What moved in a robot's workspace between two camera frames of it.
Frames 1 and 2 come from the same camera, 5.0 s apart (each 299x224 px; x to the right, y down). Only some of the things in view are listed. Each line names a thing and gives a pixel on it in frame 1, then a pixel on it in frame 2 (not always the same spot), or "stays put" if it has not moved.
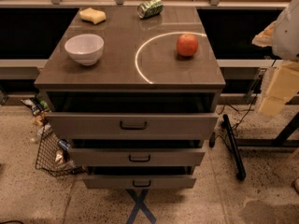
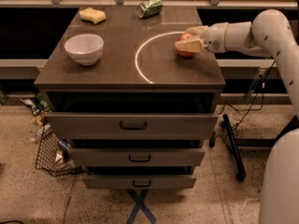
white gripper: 287,35 → 214,37
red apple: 187,45 stays put
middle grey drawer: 133,157 stays put
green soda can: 150,7 stays put
